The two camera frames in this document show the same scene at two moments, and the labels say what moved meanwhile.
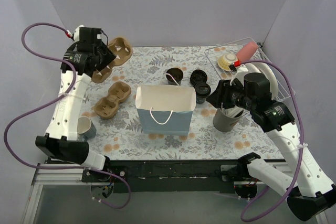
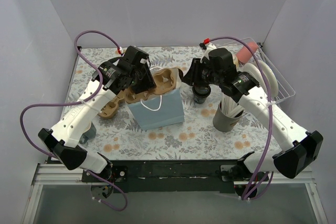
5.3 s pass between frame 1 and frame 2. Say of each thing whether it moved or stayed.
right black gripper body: moved
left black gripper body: moved
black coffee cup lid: stayed
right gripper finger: moved
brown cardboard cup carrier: stayed
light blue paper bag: moved
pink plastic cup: stayed
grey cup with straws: stayed
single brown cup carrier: moved
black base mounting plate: stayed
